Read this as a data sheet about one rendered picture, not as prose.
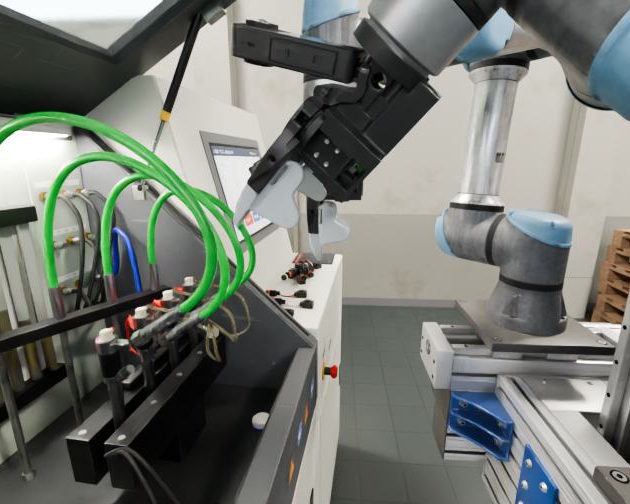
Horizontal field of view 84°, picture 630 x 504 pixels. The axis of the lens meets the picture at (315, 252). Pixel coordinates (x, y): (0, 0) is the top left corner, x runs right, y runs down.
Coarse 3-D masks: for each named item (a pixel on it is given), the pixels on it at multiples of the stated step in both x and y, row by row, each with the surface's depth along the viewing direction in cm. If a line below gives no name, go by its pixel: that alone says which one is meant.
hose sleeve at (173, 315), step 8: (168, 312) 48; (176, 312) 47; (160, 320) 48; (168, 320) 48; (176, 320) 48; (144, 328) 49; (152, 328) 49; (160, 328) 48; (144, 336) 49; (152, 336) 49
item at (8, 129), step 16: (48, 112) 44; (0, 128) 45; (16, 128) 45; (96, 128) 43; (112, 128) 43; (0, 144) 46; (128, 144) 43; (160, 160) 43; (176, 176) 43; (192, 208) 43; (208, 224) 44; (208, 240) 44; (208, 256) 45; (208, 272) 45; (208, 288) 46; (192, 304) 47
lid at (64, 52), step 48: (0, 0) 47; (48, 0) 51; (96, 0) 55; (144, 0) 61; (192, 0) 65; (0, 48) 52; (48, 48) 57; (96, 48) 65; (144, 48) 70; (0, 96) 61; (48, 96) 68; (96, 96) 76
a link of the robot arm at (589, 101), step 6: (570, 84) 29; (570, 90) 32; (576, 90) 29; (576, 96) 32; (582, 96) 30; (588, 96) 28; (582, 102) 32; (588, 102) 31; (594, 102) 30; (594, 108) 32; (600, 108) 32; (606, 108) 32
